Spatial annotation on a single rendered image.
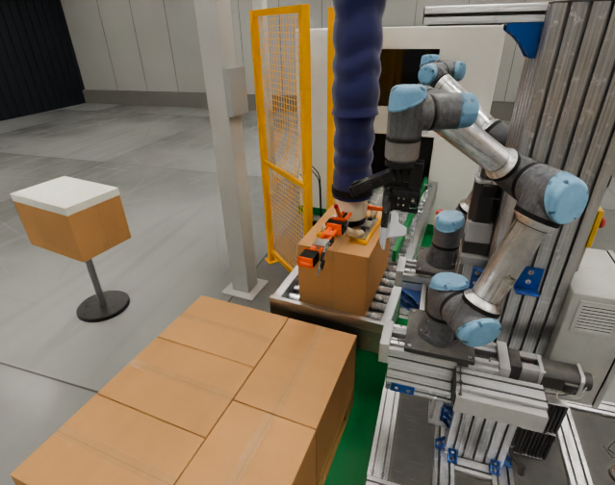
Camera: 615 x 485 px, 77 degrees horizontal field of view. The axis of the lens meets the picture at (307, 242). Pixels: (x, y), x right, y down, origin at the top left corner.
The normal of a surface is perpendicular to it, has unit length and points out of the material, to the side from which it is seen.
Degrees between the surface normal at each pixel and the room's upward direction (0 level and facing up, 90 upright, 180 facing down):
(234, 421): 0
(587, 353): 90
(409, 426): 0
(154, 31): 90
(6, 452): 0
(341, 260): 90
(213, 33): 90
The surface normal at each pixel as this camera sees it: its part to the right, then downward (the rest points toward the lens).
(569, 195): 0.26, 0.35
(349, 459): -0.02, -0.88
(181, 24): -0.31, 0.47
